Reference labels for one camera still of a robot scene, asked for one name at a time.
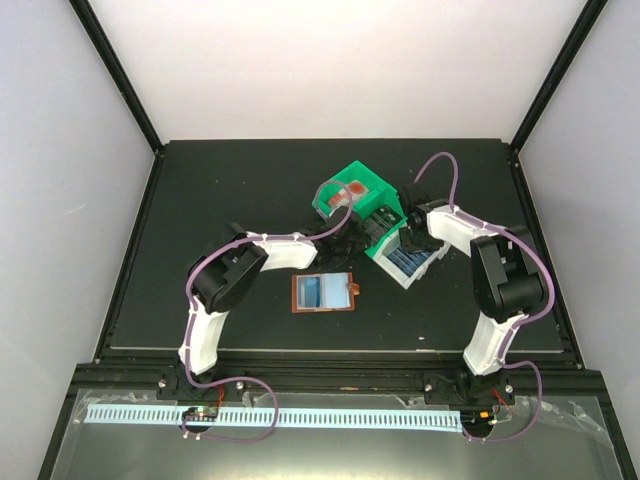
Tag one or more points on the green bin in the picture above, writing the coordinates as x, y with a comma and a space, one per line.
380, 196
354, 171

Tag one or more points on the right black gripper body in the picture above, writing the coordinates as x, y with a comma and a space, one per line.
418, 241

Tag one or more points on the black aluminium frame rail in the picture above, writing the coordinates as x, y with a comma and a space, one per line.
579, 438

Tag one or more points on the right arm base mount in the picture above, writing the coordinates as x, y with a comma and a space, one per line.
463, 389

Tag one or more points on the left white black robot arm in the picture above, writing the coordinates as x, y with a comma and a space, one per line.
218, 282

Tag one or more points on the white slotted cable duct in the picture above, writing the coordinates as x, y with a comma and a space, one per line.
309, 418

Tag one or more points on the green bin left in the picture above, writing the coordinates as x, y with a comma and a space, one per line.
354, 171

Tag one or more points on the brown leather card holder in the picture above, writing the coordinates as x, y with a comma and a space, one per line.
339, 292

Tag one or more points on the green bin middle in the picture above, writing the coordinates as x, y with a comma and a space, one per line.
380, 196

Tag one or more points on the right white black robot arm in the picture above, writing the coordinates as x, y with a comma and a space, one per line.
511, 285

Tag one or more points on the blue credit card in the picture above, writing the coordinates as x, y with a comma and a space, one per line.
309, 292
408, 263

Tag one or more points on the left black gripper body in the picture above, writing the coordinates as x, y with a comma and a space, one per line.
346, 250

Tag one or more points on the white bin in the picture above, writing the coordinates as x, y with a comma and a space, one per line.
388, 243

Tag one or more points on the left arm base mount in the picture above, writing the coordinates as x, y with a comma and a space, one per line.
200, 392

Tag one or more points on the red patterned card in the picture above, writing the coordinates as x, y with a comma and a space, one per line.
352, 192

